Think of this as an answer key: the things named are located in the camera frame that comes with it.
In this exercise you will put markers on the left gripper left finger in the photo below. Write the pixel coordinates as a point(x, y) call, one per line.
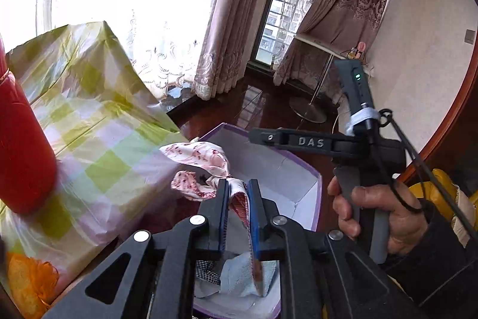
point(151, 275)

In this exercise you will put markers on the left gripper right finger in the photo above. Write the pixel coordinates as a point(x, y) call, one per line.
point(322, 275)

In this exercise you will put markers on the black white houndstooth cloth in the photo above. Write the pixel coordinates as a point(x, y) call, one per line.
point(205, 271)

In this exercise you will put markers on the light blue towel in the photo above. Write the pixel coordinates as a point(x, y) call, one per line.
point(242, 276)

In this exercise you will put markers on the red print white scarf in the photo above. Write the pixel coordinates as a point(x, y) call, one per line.
point(212, 160)

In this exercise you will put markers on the orange mesh bag with sponge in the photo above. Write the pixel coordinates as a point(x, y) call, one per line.
point(32, 284)

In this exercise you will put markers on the person right hand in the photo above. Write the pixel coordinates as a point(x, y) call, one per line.
point(406, 228)

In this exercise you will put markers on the purple white storage box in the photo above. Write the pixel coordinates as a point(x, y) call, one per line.
point(295, 187)

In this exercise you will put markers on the white table with metal stand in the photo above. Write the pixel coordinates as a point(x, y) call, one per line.
point(310, 110)

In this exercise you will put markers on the pink patterned curtain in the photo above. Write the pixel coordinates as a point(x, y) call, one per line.
point(338, 23)

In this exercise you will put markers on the green checkered plastic tablecloth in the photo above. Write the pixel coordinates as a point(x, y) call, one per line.
point(106, 131)

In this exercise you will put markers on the red thermos jug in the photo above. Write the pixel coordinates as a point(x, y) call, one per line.
point(28, 163)

